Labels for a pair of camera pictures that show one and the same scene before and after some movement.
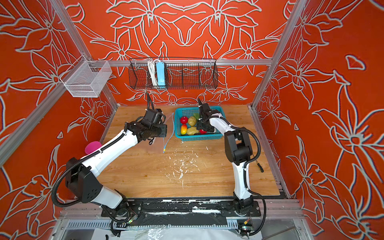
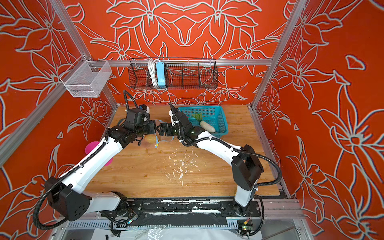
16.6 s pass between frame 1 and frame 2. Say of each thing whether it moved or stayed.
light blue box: stayed
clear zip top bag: moved
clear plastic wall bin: stayed
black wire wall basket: stayed
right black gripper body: moved
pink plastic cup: stayed
